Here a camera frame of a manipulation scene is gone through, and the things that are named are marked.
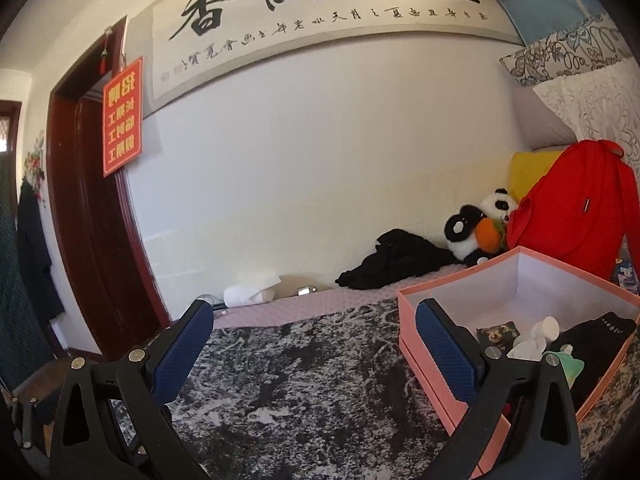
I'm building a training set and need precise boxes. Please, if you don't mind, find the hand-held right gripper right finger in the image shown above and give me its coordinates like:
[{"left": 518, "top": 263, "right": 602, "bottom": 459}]
[{"left": 415, "top": 298, "right": 583, "bottom": 480}]

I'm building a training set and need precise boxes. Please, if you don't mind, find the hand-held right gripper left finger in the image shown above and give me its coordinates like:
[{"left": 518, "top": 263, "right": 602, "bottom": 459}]
[{"left": 48, "top": 299, "right": 216, "bottom": 480}]

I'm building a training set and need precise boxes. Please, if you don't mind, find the pink cardboard box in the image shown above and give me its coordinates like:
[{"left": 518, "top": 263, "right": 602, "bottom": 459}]
[{"left": 396, "top": 246, "right": 640, "bottom": 477}]

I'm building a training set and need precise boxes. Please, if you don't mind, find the black sock with grey dots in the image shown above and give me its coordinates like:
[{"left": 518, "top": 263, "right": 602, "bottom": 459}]
[{"left": 552, "top": 311, "right": 638, "bottom": 408}]

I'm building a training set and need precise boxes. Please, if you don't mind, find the dark patterned pouch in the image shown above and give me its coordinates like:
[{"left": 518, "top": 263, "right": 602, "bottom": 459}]
[{"left": 476, "top": 321, "right": 522, "bottom": 349}]

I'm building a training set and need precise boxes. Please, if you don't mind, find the white toilet paper roll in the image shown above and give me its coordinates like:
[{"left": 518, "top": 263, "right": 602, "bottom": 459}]
[{"left": 222, "top": 275, "right": 281, "bottom": 308}]

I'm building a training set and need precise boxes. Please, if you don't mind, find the white plastic bottle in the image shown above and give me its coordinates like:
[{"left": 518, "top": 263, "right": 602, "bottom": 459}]
[{"left": 507, "top": 316, "right": 561, "bottom": 361}]

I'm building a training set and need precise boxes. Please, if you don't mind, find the black clothing pile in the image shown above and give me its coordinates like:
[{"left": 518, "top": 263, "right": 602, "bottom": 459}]
[{"left": 335, "top": 228, "right": 458, "bottom": 291}]

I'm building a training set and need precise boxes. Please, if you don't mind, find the pink bedsheet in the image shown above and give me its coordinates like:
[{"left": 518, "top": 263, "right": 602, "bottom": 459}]
[{"left": 212, "top": 259, "right": 483, "bottom": 331}]

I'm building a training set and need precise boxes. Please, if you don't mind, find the panda plush toy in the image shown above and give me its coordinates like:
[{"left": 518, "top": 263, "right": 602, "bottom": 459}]
[
  {"left": 481, "top": 187, "right": 521, "bottom": 223},
  {"left": 444, "top": 204, "right": 485, "bottom": 263}
]

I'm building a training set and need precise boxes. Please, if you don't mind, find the grey black patterned blanket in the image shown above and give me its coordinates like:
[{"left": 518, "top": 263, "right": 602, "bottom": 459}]
[{"left": 107, "top": 299, "right": 640, "bottom": 480}]

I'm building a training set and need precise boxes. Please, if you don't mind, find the orange plush fruit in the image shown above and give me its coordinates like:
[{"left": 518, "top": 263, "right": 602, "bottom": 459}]
[{"left": 474, "top": 217, "right": 503, "bottom": 255}]

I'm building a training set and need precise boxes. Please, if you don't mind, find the light green plastic item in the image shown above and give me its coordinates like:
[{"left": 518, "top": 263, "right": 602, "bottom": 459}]
[{"left": 559, "top": 344, "right": 586, "bottom": 389}]

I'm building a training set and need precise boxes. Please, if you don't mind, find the dark hanging coat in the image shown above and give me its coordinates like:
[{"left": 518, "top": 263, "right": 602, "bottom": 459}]
[{"left": 17, "top": 179, "right": 66, "bottom": 330}]

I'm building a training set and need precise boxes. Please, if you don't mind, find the red backpack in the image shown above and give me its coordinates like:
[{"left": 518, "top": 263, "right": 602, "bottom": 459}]
[{"left": 505, "top": 140, "right": 640, "bottom": 283}]

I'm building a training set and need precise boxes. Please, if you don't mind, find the colourful small package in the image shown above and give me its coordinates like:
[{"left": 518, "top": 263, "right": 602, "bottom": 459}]
[{"left": 612, "top": 240, "right": 640, "bottom": 295}]

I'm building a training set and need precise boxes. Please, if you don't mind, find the yellow pillow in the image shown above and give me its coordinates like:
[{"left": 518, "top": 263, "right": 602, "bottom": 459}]
[{"left": 509, "top": 147, "right": 576, "bottom": 206}]

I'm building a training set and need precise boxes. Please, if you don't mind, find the red hanging ornament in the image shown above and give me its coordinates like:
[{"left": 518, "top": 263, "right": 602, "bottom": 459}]
[{"left": 99, "top": 27, "right": 114, "bottom": 74}]

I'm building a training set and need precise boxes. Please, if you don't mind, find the floral patterned pillow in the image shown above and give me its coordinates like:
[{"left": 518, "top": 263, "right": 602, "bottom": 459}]
[{"left": 500, "top": 12, "right": 637, "bottom": 88}]

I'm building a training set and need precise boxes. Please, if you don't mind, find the brown wooden door frame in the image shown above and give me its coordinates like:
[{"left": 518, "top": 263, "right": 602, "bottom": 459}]
[{"left": 46, "top": 16, "right": 173, "bottom": 362}]

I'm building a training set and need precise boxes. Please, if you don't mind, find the flower wall decal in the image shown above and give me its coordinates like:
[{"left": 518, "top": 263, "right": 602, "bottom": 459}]
[{"left": 22, "top": 130, "right": 49, "bottom": 207}]

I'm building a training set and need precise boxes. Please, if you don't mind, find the red wall poster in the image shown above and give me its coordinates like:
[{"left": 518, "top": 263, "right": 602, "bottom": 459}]
[{"left": 102, "top": 56, "right": 145, "bottom": 177}]

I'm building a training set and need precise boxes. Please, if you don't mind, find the calligraphy wall scroll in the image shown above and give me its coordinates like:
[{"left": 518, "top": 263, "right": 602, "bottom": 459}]
[{"left": 150, "top": 0, "right": 521, "bottom": 111}]

